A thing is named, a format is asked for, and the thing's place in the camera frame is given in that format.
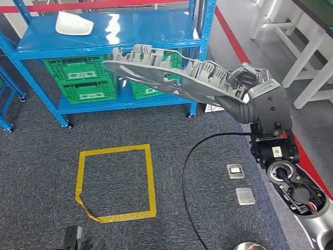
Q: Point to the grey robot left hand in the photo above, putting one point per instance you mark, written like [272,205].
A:
[90,245]

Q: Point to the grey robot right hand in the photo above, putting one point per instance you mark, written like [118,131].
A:
[231,105]

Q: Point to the silver plastic hubcap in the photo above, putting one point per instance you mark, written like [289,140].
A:
[145,70]

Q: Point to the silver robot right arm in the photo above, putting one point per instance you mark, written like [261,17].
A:
[278,151]

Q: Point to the white workbench with green top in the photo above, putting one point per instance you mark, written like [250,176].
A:
[304,58]

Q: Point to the blue metal shelf rack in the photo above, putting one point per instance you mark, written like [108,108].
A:
[156,24]

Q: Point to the black and white box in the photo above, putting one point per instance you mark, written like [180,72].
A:
[213,108]

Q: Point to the yellow tape square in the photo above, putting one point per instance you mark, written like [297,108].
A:
[124,216]

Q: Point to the silver floor socket plate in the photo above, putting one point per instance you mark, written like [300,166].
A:
[245,196]
[235,170]

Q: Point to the green plastic folding crate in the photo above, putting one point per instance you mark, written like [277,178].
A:
[77,79]
[140,90]

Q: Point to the small blue metal rack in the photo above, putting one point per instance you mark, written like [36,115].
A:
[5,123]

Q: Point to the white plastic mirror cover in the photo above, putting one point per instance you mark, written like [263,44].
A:
[72,26]

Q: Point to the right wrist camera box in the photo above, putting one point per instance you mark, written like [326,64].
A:
[273,103]

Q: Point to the chrome metal post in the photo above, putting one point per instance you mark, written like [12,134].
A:
[199,17]

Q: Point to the chrome stanchion post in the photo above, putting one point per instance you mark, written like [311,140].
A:
[249,247]

